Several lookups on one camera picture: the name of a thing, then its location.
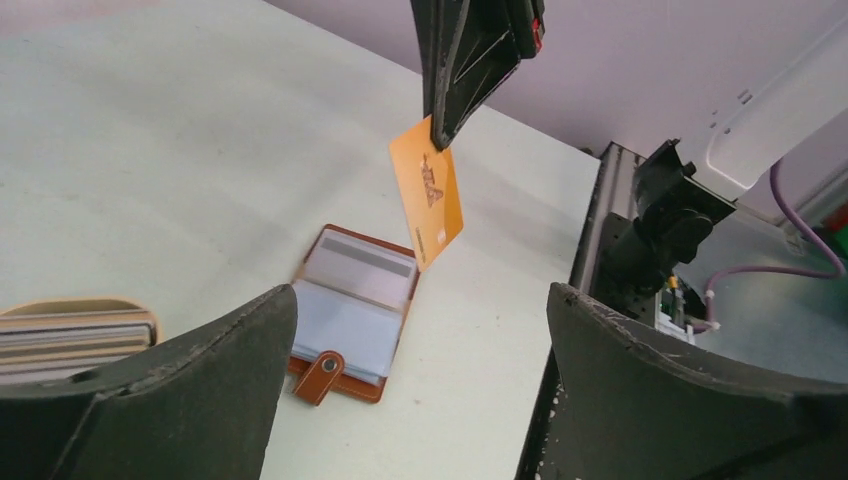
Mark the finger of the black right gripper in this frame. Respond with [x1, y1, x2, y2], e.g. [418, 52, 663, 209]
[411, 0, 524, 150]
[510, 0, 545, 59]

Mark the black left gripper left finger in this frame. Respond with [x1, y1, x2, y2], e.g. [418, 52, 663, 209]
[1, 284, 297, 479]

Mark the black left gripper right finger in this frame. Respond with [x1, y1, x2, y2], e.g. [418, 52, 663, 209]
[586, 295, 847, 479]

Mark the orange VIP credit card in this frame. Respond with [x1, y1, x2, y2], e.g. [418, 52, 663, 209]
[389, 116, 464, 272]

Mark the brown leather card holder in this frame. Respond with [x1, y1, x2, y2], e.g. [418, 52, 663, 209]
[288, 224, 420, 406]

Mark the white portrait credit card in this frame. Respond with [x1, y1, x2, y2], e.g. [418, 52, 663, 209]
[302, 224, 418, 312]

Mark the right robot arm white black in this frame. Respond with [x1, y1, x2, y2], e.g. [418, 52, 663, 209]
[393, 1, 847, 312]

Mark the beige oval card tray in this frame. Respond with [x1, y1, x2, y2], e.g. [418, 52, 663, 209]
[0, 296, 164, 389]

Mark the stack of credit cards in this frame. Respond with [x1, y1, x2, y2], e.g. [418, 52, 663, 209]
[0, 309, 159, 387]

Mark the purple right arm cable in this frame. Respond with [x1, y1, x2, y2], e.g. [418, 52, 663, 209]
[688, 158, 848, 336]

